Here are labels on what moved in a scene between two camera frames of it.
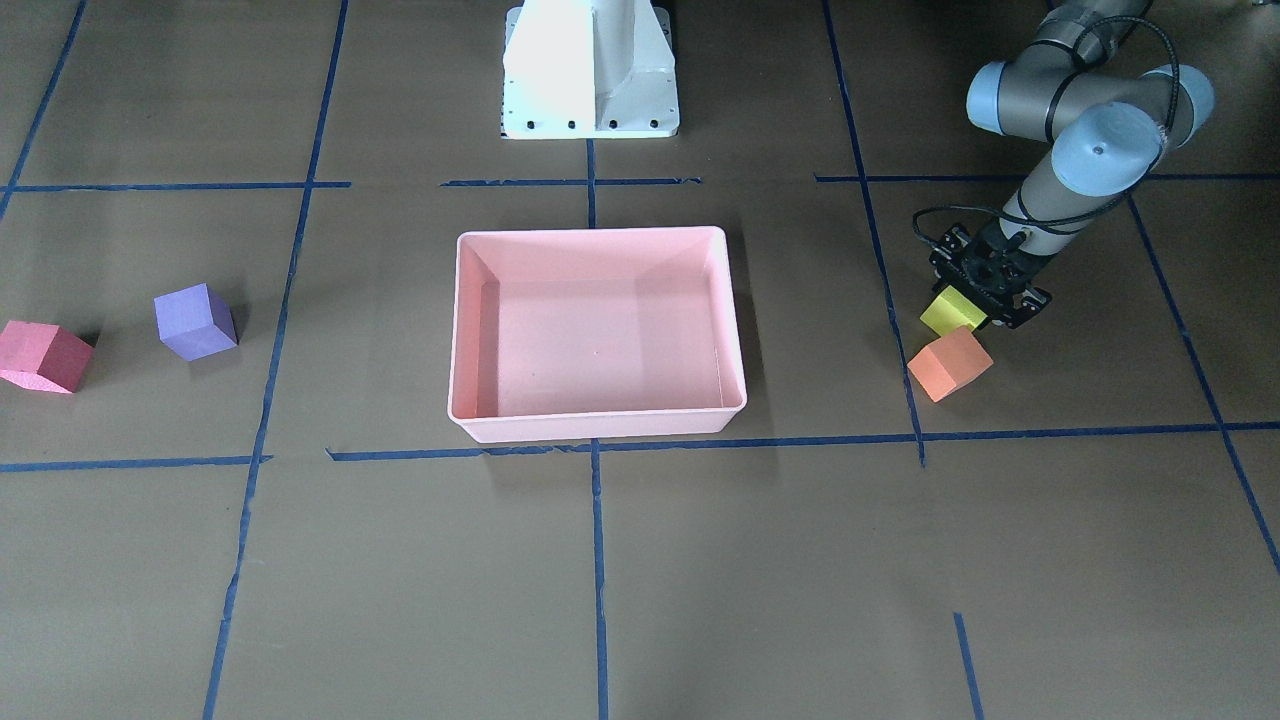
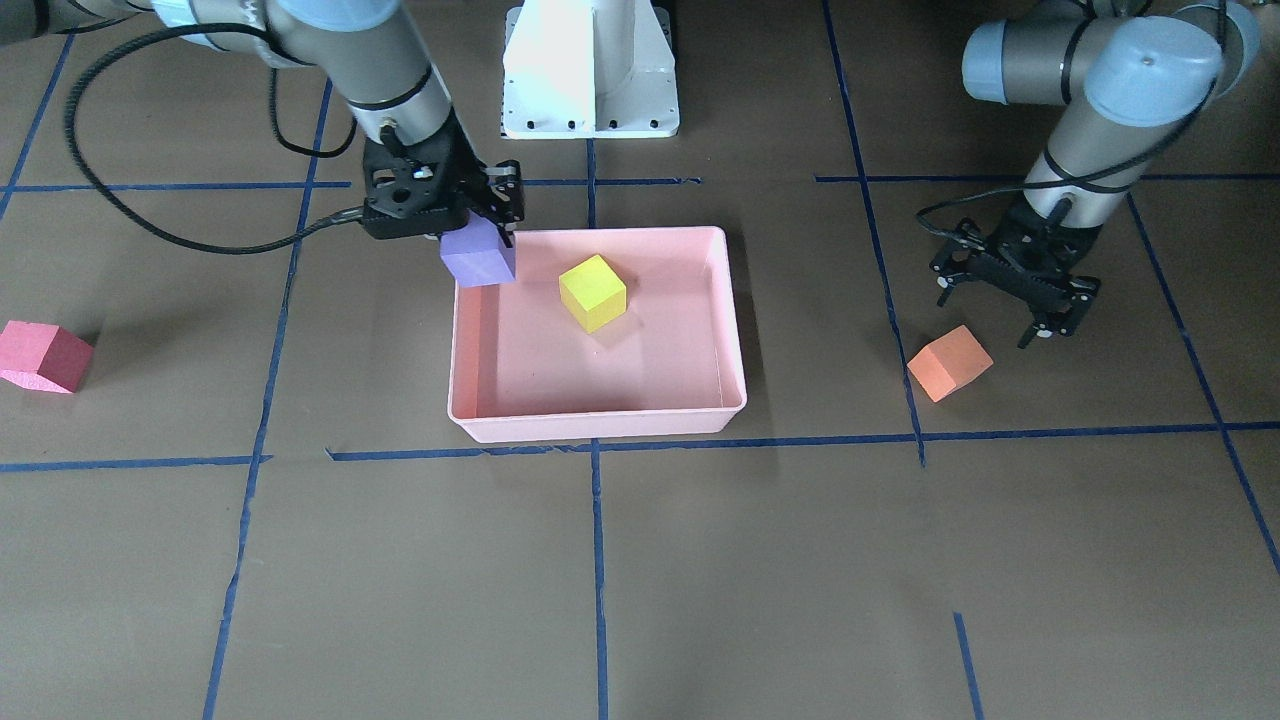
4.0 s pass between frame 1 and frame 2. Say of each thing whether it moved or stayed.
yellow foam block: moved
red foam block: stayed
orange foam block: stayed
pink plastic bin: stayed
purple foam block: moved
